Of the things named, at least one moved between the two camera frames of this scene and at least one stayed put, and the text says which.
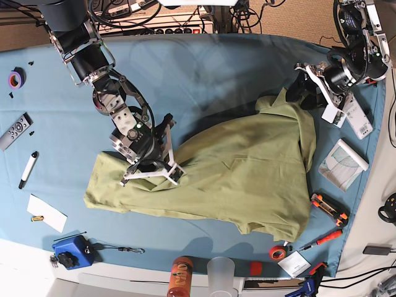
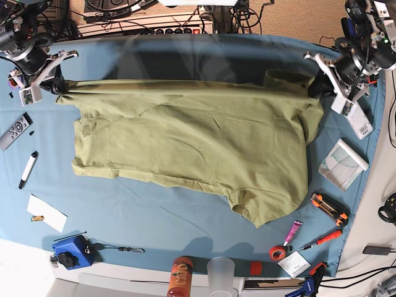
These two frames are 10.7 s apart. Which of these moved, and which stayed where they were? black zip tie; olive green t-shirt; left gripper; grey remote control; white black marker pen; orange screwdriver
Moved: left gripper; olive green t-shirt
Stayed: black zip tie; orange screwdriver; white black marker pen; grey remote control
